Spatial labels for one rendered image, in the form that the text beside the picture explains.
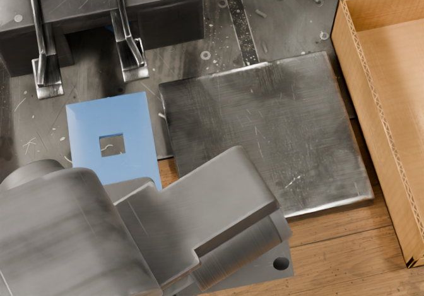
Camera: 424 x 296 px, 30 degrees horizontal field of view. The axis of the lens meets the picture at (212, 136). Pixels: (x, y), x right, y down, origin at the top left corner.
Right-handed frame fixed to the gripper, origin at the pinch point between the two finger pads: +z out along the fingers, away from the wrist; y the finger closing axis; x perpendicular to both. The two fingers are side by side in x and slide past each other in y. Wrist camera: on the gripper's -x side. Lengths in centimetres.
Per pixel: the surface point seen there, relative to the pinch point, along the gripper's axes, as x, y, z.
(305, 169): -17.0, 2.4, 11.1
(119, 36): -2.3, 17.3, 10.6
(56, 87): 3.9, 13.6, 9.2
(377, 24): -28.0, 15.2, 17.4
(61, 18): 2.6, 20.0, 11.9
